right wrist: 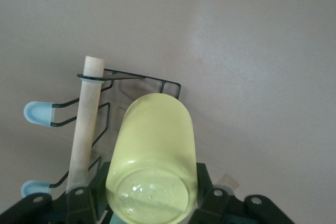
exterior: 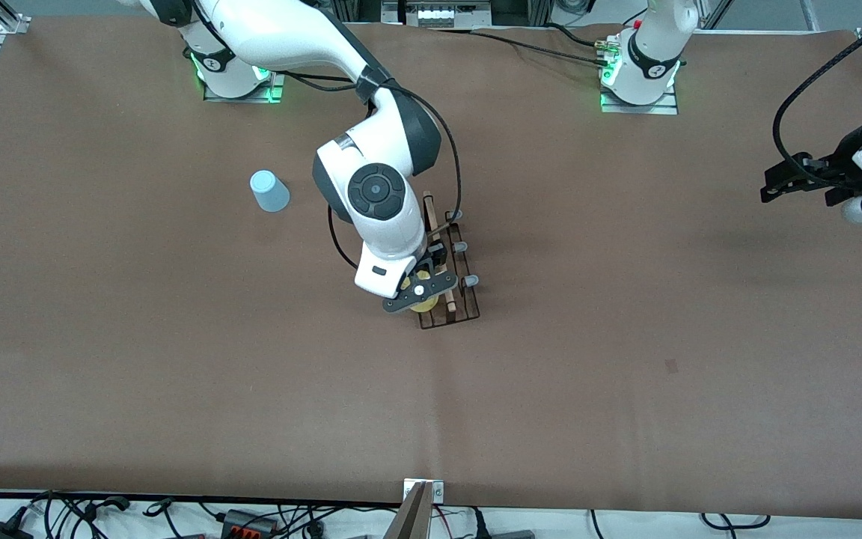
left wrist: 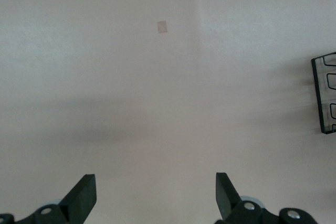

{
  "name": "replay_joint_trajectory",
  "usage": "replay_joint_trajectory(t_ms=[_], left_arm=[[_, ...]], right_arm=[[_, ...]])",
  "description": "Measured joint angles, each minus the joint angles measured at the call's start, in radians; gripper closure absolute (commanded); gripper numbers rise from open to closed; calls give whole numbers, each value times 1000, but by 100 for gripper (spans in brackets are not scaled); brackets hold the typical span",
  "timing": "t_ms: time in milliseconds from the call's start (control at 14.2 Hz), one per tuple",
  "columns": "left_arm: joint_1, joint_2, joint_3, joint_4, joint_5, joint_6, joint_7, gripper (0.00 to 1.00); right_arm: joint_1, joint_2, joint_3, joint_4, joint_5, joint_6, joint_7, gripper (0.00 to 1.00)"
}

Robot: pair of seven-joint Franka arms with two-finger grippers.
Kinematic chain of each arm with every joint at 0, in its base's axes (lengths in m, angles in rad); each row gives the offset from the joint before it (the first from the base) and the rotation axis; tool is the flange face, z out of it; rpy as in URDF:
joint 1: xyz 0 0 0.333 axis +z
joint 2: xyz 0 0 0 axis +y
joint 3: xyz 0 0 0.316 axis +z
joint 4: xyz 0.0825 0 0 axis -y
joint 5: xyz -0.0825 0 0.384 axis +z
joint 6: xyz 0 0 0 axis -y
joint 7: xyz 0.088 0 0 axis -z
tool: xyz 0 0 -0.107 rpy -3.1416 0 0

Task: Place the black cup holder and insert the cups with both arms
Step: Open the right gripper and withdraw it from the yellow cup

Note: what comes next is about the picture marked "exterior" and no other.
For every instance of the yellow plastic cup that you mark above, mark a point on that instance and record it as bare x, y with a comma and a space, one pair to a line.
423, 306

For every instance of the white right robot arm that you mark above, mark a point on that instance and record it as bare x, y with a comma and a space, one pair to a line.
274, 30

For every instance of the light blue plastic cup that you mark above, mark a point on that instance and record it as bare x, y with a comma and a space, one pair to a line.
270, 193

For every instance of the brown table mat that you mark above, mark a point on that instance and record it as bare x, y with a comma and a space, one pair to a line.
551, 412

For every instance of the white socket box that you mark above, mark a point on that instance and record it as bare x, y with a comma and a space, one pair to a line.
438, 13

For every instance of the black power strip orange switches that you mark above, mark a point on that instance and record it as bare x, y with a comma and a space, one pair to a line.
248, 522

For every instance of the black power adapter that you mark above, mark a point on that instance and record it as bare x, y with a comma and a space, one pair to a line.
4, 531

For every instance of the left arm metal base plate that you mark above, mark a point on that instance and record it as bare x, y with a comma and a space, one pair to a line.
640, 109

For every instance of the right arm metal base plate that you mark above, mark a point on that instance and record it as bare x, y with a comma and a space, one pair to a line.
279, 86

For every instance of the small metal mounting bracket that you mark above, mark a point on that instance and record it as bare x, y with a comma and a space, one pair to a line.
438, 490

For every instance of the brown camera support bar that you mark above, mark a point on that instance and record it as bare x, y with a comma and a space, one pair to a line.
412, 520

